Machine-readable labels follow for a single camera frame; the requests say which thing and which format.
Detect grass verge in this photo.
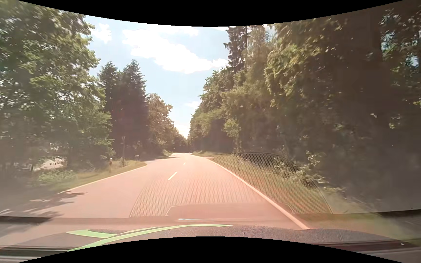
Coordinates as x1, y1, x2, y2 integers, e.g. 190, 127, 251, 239
192, 151, 421, 216
0, 153, 172, 205

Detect grey asphalt road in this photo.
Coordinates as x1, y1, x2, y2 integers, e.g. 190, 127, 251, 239
0, 153, 310, 230

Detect wood of green trees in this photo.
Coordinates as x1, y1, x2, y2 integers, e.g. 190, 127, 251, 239
188, 0, 421, 205
0, 0, 189, 183

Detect car's own bonnet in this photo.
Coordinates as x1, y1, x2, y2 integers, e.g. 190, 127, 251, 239
0, 207, 421, 263

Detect road markings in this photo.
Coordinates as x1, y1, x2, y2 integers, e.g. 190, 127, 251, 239
0, 153, 310, 230

